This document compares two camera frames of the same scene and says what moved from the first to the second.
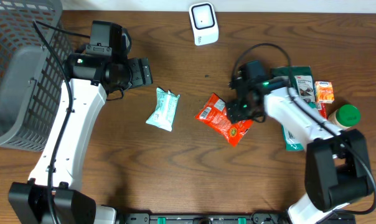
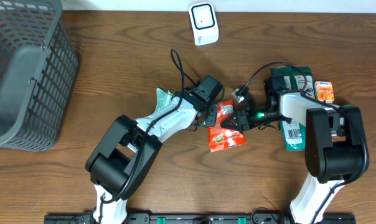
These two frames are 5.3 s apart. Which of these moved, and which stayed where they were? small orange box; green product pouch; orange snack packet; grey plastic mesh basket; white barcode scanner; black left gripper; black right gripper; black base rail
Moved: black left gripper; black right gripper; orange snack packet
Stayed: black base rail; grey plastic mesh basket; green product pouch; small orange box; white barcode scanner
